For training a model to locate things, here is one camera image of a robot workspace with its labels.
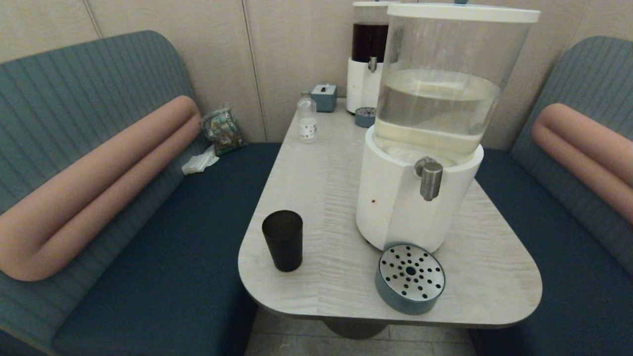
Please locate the black plastic cup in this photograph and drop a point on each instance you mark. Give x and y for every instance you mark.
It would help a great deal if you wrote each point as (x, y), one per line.
(283, 244)

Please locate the dark drink dispenser white base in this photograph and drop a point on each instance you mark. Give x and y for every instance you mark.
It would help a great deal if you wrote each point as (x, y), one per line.
(360, 86)

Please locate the blue-grey tissue box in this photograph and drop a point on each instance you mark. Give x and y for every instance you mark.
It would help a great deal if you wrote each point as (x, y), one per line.
(324, 99)

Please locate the clear water dispenser white base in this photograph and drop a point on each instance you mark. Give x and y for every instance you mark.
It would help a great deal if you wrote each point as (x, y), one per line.
(395, 207)

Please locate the clear snack bag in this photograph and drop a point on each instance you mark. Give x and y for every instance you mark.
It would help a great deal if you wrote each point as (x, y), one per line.
(222, 131)

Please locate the round blue drip tray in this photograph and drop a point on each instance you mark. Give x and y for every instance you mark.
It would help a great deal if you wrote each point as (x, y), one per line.
(365, 118)
(410, 277)

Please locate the steel dispenser tap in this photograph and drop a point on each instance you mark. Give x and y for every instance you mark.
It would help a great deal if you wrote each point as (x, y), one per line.
(431, 182)
(373, 64)

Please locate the table pedestal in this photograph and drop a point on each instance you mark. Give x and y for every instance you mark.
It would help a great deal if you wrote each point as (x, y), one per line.
(355, 329)

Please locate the small clear plastic bottle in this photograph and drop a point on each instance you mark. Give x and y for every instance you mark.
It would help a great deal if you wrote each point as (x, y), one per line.
(307, 121)

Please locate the crumpled white tissue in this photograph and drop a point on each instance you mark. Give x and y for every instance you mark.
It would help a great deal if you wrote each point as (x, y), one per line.
(199, 162)

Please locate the teal upholstered bench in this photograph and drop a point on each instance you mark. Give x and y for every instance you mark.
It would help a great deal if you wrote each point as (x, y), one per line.
(568, 257)
(173, 247)

